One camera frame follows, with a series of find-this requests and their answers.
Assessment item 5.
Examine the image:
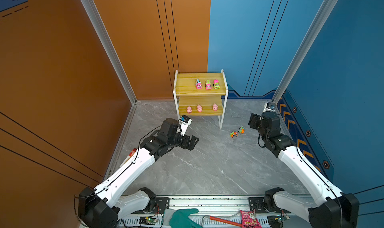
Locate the green orange toy truck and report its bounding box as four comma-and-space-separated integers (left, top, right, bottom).
230, 131, 239, 138

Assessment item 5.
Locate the green truck pink tank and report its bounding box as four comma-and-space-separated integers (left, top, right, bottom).
213, 79, 220, 89

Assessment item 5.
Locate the pink green toy car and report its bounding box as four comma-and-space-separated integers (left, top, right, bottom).
205, 79, 212, 90

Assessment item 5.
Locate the pink grey toy truck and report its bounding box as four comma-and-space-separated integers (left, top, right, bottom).
196, 79, 202, 89

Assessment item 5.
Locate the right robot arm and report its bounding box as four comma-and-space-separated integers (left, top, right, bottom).
249, 111, 360, 228

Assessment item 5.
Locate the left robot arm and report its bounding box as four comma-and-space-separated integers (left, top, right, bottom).
75, 115, 199, 228

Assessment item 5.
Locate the yellow wooden two-tier shelf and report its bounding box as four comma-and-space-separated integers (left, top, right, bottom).
173, 70, 229, 128

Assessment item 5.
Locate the red white cardboard box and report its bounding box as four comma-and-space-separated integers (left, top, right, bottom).
120, 148, 137, 167

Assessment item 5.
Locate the green rubber glove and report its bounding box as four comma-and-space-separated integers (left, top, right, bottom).
162, 209, 202, 228

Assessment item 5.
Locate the green circuit board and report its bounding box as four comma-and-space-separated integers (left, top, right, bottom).
139, 217, 159, 226

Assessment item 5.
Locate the pink snack bag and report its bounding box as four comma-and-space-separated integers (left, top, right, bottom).
240, 211, 262, 228

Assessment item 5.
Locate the small board right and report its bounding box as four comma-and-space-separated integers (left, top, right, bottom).
275, 214, 290, 223

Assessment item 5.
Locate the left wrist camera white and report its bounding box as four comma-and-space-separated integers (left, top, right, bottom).
179, 115, 192, 137

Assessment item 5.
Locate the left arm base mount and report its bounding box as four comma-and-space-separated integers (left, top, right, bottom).
133, 197, 170, 214

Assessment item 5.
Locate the aluminium rail frame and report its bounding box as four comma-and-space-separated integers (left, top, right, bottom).
115, 195, 313, 228

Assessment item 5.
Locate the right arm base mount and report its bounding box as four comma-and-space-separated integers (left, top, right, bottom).
248, 197, 290, 214

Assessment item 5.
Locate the red handled tool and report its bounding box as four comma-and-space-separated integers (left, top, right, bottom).
201, 216, 243, 228

